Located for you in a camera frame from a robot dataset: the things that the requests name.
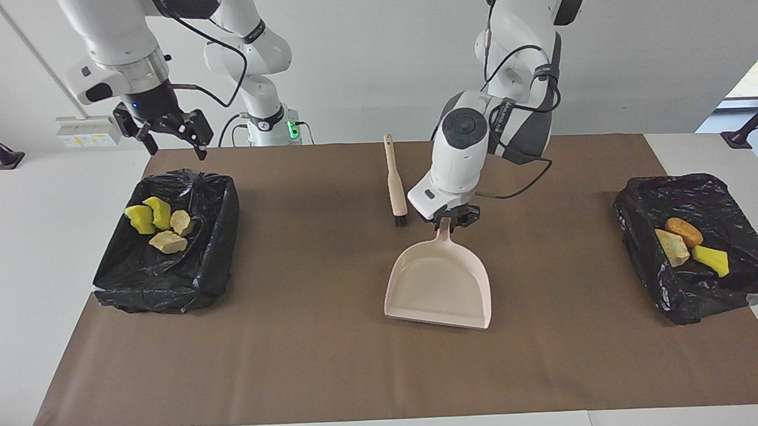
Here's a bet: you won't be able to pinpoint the brown paper table mat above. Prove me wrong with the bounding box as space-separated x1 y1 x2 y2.
21 129 758 426

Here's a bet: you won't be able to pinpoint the yellow sponge with green pad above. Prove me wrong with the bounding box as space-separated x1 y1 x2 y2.
692 244 730 279

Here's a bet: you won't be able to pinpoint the white wall cable duct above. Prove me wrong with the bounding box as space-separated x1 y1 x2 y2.
0 0 89 123

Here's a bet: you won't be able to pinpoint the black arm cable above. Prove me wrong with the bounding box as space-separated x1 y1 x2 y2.
470 18 565 202
157 0 250 111

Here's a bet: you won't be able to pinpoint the bin lined with black bag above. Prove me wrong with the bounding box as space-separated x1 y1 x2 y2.
612 171 758 328
89 168 244 317

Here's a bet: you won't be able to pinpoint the notched yellow sponge piece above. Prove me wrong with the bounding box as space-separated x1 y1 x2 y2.
142 196 173 232

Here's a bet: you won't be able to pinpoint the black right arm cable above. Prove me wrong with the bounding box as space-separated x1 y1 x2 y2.
157 0 250 111

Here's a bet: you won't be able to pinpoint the brown oval toy bread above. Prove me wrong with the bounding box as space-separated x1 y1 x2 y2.
665 216 704 249

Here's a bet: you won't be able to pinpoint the sliced toy bread loaf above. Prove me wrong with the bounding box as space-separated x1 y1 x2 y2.
655 227 692 268

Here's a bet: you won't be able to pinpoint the beige chunk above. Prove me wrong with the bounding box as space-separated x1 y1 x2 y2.
169 209 197 238
147 230 189 256

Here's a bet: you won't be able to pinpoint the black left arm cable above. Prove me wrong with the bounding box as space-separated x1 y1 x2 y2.
470 18 565 202

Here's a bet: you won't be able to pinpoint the beige hand brush black bristles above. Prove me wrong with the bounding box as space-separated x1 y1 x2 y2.
383 134 409 228

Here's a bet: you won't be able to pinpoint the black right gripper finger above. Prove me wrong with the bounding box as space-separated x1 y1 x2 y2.
177 109 215 161
112 101 160 157

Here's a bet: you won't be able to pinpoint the beige plastic dustpan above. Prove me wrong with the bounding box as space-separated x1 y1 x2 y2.
381 216 493 333

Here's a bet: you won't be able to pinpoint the white wall socket box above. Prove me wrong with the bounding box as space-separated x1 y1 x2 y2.
55 115 124 149

